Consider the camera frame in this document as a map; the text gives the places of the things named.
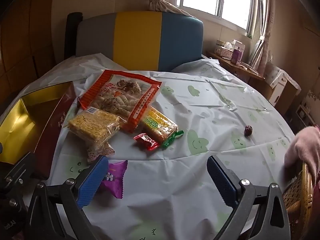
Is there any purple box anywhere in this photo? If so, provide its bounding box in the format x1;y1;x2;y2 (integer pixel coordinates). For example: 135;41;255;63
231;49;242;65

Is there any red candy wrapper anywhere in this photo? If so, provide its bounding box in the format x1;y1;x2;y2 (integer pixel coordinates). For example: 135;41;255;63
133;133;160;151

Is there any gold and maroon gift box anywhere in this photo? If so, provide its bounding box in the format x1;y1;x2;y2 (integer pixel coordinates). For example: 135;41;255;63
1;82;76;180

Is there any large orange snack bag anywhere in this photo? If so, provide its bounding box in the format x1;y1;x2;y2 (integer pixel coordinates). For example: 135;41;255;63
80;70;162;133

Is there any red jujube date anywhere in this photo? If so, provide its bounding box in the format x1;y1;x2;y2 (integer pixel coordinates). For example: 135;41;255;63
244;125;253;137

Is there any purple snack packet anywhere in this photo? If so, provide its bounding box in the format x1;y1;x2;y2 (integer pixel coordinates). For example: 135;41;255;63
99;160;128;199

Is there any white Ba Zhen cake packet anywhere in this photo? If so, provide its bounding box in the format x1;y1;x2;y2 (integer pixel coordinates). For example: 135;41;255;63
86;141;115;164

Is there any wooden side table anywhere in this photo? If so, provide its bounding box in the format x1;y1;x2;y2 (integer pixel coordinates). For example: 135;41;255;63
205;51;264;83

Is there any white cloud-print tablecloth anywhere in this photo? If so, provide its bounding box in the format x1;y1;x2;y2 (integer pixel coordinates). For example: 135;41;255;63
1;54;294;239

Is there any black post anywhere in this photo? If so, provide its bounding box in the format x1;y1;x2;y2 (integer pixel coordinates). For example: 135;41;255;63
64;12;83;59

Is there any white cardboard box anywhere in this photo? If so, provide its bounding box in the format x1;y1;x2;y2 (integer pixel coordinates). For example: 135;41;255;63
264;61;301;107

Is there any green yellow cracker pack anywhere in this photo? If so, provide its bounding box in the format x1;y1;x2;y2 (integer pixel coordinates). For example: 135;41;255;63
142;107;184;148

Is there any window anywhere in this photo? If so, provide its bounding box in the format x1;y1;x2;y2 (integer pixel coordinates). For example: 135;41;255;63
176;0;258;33

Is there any yellow puffed rice cake pack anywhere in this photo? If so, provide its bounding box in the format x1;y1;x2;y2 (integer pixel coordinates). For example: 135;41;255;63
67;107;125;149

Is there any pink cloth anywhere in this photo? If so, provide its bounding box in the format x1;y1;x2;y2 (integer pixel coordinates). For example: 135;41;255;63
284;126;319;184

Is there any grey yellow blue chair back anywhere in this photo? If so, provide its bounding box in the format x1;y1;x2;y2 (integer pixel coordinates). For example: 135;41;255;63
75;11;204;72

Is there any wooden wardrobe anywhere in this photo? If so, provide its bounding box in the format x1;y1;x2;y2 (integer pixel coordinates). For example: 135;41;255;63
0;0;57;100

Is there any tissue box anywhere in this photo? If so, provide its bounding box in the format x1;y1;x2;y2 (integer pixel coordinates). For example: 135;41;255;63
214;40;233;60

